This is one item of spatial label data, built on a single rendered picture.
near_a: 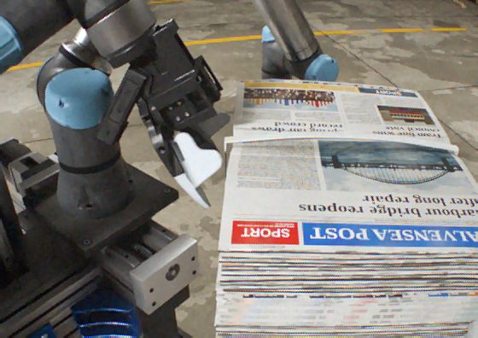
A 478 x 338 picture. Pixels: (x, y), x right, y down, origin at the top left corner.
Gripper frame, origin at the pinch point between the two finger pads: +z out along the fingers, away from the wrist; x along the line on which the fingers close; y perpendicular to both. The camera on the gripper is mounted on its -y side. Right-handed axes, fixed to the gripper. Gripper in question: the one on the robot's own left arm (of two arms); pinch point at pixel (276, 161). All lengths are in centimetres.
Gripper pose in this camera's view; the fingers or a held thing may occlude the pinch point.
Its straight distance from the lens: 90.7
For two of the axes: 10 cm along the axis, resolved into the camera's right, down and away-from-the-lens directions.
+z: -0.7, 5.5, -8.3
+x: 10.0, 0.4, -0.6
